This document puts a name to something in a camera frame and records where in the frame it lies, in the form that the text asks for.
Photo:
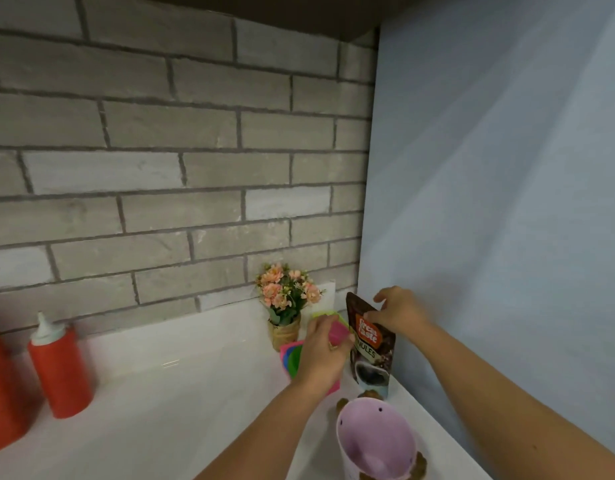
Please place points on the person's left hand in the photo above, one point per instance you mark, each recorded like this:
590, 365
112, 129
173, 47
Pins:
320, 359

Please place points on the person's right hand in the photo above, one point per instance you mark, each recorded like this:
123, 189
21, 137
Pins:
402, 312

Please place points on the green round lid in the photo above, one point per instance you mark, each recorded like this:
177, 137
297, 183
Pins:
296, 362

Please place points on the pink plastic basket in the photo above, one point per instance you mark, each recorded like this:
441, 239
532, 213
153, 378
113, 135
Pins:
283, 352

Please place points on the green plastic basket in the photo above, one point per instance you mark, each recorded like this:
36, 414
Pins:
320, 315

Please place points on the brown coffee pouch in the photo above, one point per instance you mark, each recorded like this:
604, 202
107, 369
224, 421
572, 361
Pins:
372, 359

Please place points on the pink flowers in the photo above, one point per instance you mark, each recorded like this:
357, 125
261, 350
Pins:
285, 299

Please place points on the orange squeeze bottle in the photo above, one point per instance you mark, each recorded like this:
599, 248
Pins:
60, 369

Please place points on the orange jug with white cap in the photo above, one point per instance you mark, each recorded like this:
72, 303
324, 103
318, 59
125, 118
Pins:
5, 394

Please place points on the person's left forearm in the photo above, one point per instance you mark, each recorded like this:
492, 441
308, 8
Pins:
267, 434

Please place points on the person's right forearm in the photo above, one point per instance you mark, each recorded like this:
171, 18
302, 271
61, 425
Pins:
522, 404

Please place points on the white countertop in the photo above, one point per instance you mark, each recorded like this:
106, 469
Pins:
162, 424

